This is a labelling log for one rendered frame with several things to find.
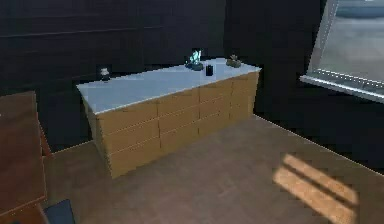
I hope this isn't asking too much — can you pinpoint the dark blue cushion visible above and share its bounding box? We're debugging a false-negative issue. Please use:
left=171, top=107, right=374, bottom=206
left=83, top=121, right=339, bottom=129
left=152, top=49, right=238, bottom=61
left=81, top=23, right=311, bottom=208
left=43, top=199, right=76, bottom=224

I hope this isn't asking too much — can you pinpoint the grey framed window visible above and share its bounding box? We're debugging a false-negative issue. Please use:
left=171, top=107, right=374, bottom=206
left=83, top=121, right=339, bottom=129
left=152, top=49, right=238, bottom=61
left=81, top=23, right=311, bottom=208
left=299, top=0, right=384, bottom=104

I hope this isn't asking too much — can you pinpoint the teal crystal ornament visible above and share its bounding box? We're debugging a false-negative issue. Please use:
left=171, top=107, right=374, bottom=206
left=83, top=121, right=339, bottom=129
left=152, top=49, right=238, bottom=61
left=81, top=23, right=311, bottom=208
left=185, top=49, right=205, bottom=72

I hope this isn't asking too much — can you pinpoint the olive green lumpy ornament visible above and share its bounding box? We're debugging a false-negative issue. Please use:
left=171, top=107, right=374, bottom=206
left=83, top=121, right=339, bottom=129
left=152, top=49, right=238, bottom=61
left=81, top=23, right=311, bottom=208
left=225, top=54, right=242, bottom=69

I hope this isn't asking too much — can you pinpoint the yellow chest of drawers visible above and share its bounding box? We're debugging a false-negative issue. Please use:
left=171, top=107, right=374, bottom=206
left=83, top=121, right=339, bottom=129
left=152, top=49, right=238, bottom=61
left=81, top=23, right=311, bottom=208
left=76, top=57, right=262, bottom=180

